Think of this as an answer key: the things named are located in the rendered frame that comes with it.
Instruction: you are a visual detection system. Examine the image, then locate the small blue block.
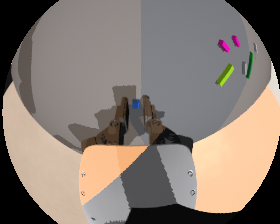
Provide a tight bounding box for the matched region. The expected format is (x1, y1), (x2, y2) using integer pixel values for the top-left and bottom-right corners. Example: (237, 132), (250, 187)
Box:
(132, 99), (139, 109)

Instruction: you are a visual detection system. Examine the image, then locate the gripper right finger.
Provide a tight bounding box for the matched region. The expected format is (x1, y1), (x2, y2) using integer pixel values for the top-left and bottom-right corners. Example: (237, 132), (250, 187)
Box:
(143, 96), (193, 153)

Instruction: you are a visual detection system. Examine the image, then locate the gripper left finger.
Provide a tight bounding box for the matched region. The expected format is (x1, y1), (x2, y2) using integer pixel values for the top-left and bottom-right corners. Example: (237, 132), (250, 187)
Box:
(81, 97), (129, 154)

